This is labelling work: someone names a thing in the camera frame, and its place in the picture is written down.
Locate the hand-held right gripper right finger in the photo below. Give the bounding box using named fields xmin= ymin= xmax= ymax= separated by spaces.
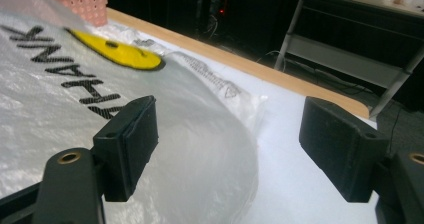
xmin=298 ymin=96 xmax=390 ymax=204

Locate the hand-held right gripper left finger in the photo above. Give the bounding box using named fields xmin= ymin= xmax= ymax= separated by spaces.
xmin=92 ymin=95 xmax=160 ymax=203

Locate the clear smiley-face plastic bag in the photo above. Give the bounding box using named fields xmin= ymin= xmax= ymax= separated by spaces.
xmin=0 ymin=0 xmax=268 ymax=224

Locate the pink plastic basket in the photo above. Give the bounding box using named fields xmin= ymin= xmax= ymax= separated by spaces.
xmin=33 ymin=0 xmax=110 ymax=28

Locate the grey metal-frame desk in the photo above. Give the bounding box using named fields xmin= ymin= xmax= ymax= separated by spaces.
xmin=273 ymin=0 xmax=424 ymax=120

